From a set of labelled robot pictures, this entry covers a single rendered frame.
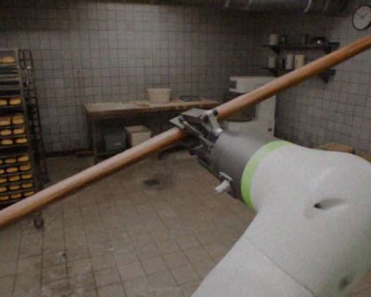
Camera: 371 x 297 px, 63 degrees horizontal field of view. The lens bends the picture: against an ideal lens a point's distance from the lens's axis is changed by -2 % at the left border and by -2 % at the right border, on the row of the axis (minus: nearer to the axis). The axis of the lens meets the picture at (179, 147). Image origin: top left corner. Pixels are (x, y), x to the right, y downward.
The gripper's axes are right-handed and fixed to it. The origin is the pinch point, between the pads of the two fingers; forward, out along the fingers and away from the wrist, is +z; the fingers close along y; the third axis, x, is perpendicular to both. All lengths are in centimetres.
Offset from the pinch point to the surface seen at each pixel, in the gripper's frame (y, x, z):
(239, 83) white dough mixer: 119, 243, 393
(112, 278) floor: 149, -48, 157
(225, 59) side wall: 95, 285, 491
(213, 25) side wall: 27, 279, 491
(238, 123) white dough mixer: 181, 219, 386
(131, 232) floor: 159, -20, 218
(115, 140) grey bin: 130, 21, 426
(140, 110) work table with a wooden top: 98, 74, 409
